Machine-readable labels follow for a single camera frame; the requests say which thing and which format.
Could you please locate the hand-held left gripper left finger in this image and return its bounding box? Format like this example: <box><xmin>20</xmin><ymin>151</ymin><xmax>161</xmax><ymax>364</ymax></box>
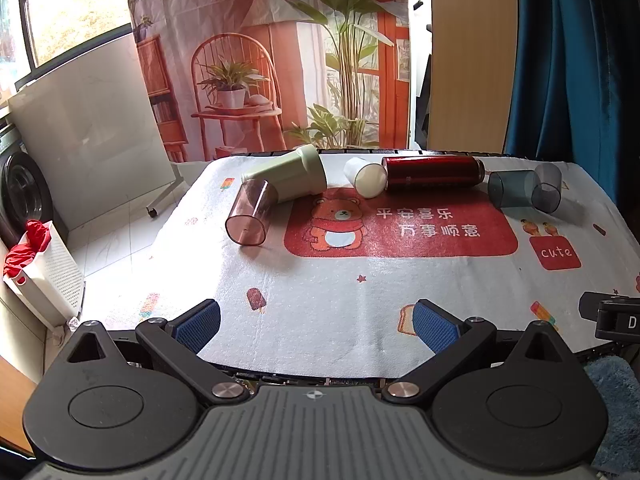
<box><xmin>64</xmin><ymin>298</ymin><xmax>252</xmax><ymax>405</ymax></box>

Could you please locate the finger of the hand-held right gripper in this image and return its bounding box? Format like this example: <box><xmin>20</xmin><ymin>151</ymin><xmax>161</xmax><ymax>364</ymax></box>
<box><xmin>578</xmin><ymin>290</ymin><xmax>619</xmax><ymax>318</ymax></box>

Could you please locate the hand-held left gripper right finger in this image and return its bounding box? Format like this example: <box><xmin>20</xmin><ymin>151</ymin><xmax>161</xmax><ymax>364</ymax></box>
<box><xmin>382</xmin><ymin>298</ymin><xmax>572</xmax><ymax>405</ymax></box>

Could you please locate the pink transparent cup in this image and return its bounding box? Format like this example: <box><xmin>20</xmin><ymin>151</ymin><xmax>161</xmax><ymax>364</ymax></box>
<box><xmin>224</xmin><ymin>178</ymin><xmax>284</xmax><ymax>247</ymax></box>

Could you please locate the grey translucent cup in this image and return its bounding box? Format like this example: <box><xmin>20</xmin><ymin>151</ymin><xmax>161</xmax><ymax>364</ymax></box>
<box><xmin>530</xmin><ymin>162</ymin><xmax>564</xmax><ymax>214</ymax></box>

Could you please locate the dark teal translucent cup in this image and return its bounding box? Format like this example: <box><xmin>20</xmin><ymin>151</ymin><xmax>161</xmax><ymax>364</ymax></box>
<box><xmin>487</xmin><ymin>169</ymin><xmax>544</xmax><ymax>210</ymax></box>

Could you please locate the white cup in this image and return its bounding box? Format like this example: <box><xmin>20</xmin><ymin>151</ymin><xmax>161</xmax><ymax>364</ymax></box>
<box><xmin>343</xmin><ymin>156</ymin><xmax>389</xmax><ymax>198</ymax></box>

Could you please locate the pale green cup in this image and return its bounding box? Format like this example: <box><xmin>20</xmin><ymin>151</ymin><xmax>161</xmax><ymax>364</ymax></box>
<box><xmin>241</xmin><ymin>143</ymin><xmax>328</xmax><ymax>206</ymax></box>

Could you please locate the blue towel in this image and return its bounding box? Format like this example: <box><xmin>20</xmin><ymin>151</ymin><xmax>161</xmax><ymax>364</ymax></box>
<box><xmin>582</xmin><ymin>354</ymin><xmax>640</xmax><ymax>472</ymax></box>

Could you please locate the printed bear table cloth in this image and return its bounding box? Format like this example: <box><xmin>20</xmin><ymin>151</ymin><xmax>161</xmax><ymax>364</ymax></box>
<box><xmin>82</xmin><ymin>152</ymin><xmax>640</xmax><ymax>380</ymax></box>

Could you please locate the red metal can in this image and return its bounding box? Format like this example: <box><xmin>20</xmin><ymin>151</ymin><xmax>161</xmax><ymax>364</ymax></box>
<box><xmin>381</xmin><ymin>155</ymin><xmax>486</xmax><ymax>192</ymax></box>

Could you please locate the white plastic basket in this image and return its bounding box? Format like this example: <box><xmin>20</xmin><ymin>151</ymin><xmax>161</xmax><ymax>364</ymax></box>
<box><xmin>2</xmin><ymin>220</ymin><xmax>87</xmax><ymax>332</ymax></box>

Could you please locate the red cloth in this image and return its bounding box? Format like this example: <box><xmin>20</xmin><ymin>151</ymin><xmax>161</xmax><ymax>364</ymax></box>
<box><xmin>4</xmin><ymin>218</ymin><xmax>54</xmax><ymax>282</ymax></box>

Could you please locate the white board on wheels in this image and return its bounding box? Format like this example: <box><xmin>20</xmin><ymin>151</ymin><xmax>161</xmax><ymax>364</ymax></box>
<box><xmin>8</xmin><ymin>34</ymin><xmax>185</xmax><ymax>233</ymax></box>

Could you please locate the washing machine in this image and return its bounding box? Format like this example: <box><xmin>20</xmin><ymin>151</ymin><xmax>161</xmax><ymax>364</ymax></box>
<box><xmin>0</xmin><ymin>122</ymin><xmax>55</xmax><ymax>253</ymax></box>

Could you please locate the blue curtain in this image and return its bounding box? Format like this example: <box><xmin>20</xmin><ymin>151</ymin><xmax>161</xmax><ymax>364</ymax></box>
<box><xmin>503</xmin><ymin>0</ymin><xmax>640</xmax><ymax>206</ymax></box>

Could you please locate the wooden panel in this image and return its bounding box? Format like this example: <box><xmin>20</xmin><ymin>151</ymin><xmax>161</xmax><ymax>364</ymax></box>
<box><xmin>428</xmin><ymin>0</ymin><xmax>520</xmax><ymax>155</ymax></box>

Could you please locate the window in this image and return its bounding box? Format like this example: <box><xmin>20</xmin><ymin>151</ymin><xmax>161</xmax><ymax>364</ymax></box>
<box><xmin>0</xmin><ymin>0</ymin><xmax>134</xmax><ymax>88</ymax></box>

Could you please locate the printed wall tapestry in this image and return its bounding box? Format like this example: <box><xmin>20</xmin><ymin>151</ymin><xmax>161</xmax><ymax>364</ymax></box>
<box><xmin>123</xmin><ymin>0</ymin><xmax>413</xmax><ymax>163</ymax></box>

